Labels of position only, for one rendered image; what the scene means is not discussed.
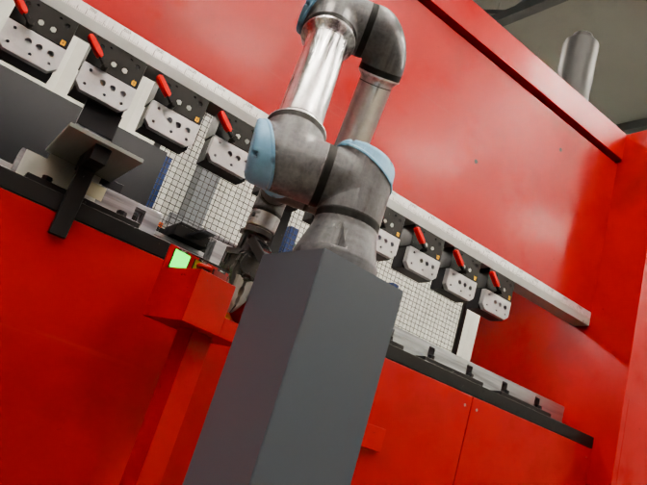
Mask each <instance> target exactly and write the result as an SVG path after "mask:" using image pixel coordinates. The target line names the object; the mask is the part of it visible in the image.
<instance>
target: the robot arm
mask: <svg viewBox="0 0 647 485"><path fill-rule="evenodd" d="M297 32H298V34H300V37H301V42H302V45H303V48H302V50H301V53H300V56H299V58H298V62H297V65H296V68H295V70H294V73H293V75H292V78H291V81H290V83H289V86H288V87H287V90H286V93H285V95H284V98H283V100H282V103H281V106H280V108H279V109H278V110H276V111H274V112H272V113H271V114H270V115H269V116H268V118H258V119H257V121H256V124H255V128H254V132H253V135H252V139H251V143H250V148H249V151H248V155H247V159H246V168H245V178H246V180H247V181H248V183H250V184H252V185H254V186H257V187H259V188H260V191H259V192H258V195H257V197H256V200H255V202H254V204H253V207H252V209H251V212H250V214H249V217H248V219H247V221H246V227H245V228H241V230H240V232H239V233H241V234H242V236H241V238H240V240H239V242H238V245H237V247H235V246H233V247H230V246H227V247H226V249H225V251H224V253H223V256H222V258H221V261H220V264H219V266H220V267H222V268H224V269H226V270H227V271H229V274H228V276H229V279H228V281H227V282H228V283H230V284H231V285H233V286H235V287H236V289H235V292H234V293H233V296H232V299H231V302H230V305H229V307H228V310H227V312H228V313H233V312H234V311H236V310H237V309H239V308H240V307H241V306H242V305H243V304H244V303H245V302H246V301H247V298H248V295H249V292H250V289H251V286H252V284H253V281H254V278H255V275H256V272H257V269H258V267H259V264H260V262H261V259H262V256H263V255H264V254H271V253H272V252H271V250H270V248H269V247H268V245H267V243H266V242H270V241H271V240H272V236H273V235H274V234H275V231H276V229H277V226H278V224H279V222H280V219H281V217H282V215H283V212H284V210H285V207H286V205H288V206H291V207H294V208H297V209H299V210H302V211H305V212H307V213H310V214H313V215H315V217H314V219H313V222H312V223H311V225H310V226H309V227H308V228H307V230H306V231H305V232H304V234H303V235H302V236H301V238H300V239H299V240H298V242H297V243H296V245H295V246H294V249H293V251H298V250H307V249H316V248H326V249H328V250H330V251H332V252H334V253H335V254H337V255H339V256H341V257H343V258H344V259H346V260H348V261H350V262H352V263H353V264H355V265H357V266H359V267H361V268H363V269H365V270H366V271H368V272H369V273H371V274H373V275H375V276H377V267H376V239H377V236H378V232H379V229H380V225H381V222H382V220H383V216H384V213H385V209H386V206H387V203H388V199H389V196H390V195H391V193H392V190H393V187H392V186H393V182H394V177H395V169H394V166H393V164H392V163H391V161H390V159H389V158H388V157H387V156H386V155H385V154H384V153H383V152H382V151H380V150H379V149H377V148H376V147H374V146H372V145H370V142H371V140H372V137H373V135H374V132H375V128H376V126H377V124H378V122H379V120H380V117H381V115H382V112H383V110H384V107H385V105H386V102H387V100H388V97H389V95H390V92H391V90H392V87H394V86H396V85H398V84H399V83H400V80H401V76H402V75H403V72H404V68H405V62H406V42H405V36H404V32H403V29H402V26H401V24H400V22H399V20H398V19H397V17H396V16H395V15H394V14H393V13H392V12H391V11H390V10H389V9H388V8H386V7H384V6H381V5H378V4H376V3H374V2H371V1H369V0H306V2H305V4H304V6H303V8H302V10H301V13H300V15H299V18H298V24H297ZM351 55H352V56H355V57H358V58H361V59H362V60H361V63H360V65H359V67H358V68H359V71H360V74H361V75H360V78H359V81H358V83H357V86H356V88H355V91H354V94H353V96H352V99H351V101H350V103H349V107H348V110H347V113H346V115H345V118H344V121H343V123H342V126H341V129H340V131H339V134H338V136H337V139H336V141H335V143H334V144H331V143H328V142H326V132H325V129H324V127H323V123H324V118H325V114H326V111H327V108H328V105H329V102H330V99H331V96H332V93H333V90H334V87H335V84H336V81H337V78H338V75H339V72H340V69H341V66H342V62H343V61H344V60H346V59H347V58H349V57H350V56H351ZM224 256H225V257H224ZM223 258H224V259H223ZM242 277H243V278H246V277H247V278H248V279H249V280H247V279H244V280H243V278H242Z"/></svg>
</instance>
